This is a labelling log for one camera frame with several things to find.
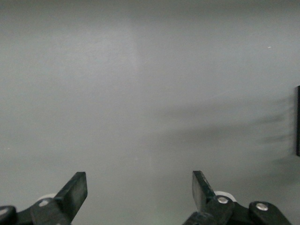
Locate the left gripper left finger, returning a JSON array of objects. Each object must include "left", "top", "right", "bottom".
[{"left": 30, "top": 172, "right": 88, "bottom": 225}]

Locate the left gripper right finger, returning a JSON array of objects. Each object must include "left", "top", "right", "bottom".
[{"left": 182, "top": 170, "right": 235, "bottom": 225}]

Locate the black wire cup holder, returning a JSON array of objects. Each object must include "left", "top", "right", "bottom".
[{"left": 295, "top": 85, "right": 300, "bottom": 157}]

